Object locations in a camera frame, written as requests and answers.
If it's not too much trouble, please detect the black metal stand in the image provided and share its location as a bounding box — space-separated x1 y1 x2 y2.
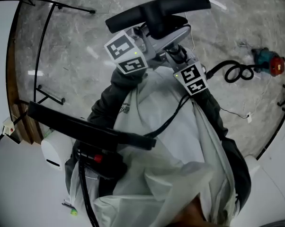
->
0 0 97 148

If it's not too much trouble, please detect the person with head-mounted camera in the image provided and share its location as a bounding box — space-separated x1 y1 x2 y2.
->
65 66 252 227

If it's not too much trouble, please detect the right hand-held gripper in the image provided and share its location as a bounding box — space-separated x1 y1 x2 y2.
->
172 52 209 97

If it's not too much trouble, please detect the person's left forearm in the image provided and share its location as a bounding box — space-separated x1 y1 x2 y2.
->
87 67 149 127

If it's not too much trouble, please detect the white wooden-edged table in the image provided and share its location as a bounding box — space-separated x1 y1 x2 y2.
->
0 0 43 144

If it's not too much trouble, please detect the black chest-mounted device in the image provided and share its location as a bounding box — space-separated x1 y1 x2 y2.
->
26 100 157 179

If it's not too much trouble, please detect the white box with red button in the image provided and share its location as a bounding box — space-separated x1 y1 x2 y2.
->
2 119 15 137

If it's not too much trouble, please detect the black grey handheld device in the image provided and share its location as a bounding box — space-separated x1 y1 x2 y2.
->
105 0 212 39

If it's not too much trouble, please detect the person's right forearm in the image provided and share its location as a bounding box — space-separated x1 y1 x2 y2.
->
192 87 228 139

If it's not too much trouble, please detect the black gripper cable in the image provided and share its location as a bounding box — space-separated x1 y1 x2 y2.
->
143 95 190 138

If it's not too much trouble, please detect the white rounded unit with slot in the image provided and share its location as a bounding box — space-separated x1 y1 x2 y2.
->
40 132 74 172

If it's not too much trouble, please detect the teal red power tool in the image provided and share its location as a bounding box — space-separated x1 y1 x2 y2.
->
251 47 285 77

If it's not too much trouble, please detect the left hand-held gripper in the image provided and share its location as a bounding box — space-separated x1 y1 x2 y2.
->
103 15 191 76

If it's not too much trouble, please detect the thick black device cable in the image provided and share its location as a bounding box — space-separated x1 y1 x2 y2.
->
78 158 98 227

